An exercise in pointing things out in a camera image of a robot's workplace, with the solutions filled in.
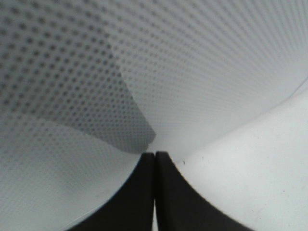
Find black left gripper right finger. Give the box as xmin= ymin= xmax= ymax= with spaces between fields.
xmin=155 ymin=152 xmax=251 ymax=231

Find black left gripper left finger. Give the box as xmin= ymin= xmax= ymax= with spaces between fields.
xmin=70 ymin=153 xmax=154 ymax=231

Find white microwave door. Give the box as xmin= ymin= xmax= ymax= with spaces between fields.
xmin=0 ymin=0 xmax=308 ymax=231

